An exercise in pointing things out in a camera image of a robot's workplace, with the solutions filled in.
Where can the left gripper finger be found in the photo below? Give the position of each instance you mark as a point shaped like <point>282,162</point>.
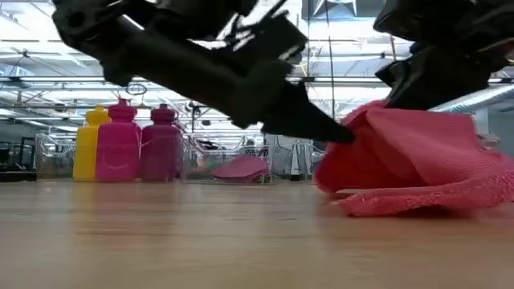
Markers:
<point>309,122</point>

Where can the long ceiling light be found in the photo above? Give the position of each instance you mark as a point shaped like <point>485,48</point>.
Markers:
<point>60,79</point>

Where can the purple water bottle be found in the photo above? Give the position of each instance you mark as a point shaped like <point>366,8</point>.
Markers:
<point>160,148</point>

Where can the magenta towel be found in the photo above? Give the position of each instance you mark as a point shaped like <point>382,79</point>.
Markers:
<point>241,168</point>

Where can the hot pink water bottle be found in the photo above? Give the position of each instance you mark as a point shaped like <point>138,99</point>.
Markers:
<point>118,148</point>

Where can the coral pink towel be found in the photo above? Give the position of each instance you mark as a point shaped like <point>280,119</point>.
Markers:
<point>401,152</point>

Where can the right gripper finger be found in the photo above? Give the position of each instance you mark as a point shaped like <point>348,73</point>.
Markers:
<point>437,80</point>

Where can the yellow water bottle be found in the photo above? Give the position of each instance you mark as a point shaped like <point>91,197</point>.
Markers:
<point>85,148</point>

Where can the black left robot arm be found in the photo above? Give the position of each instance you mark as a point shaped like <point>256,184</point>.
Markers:
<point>80,20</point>

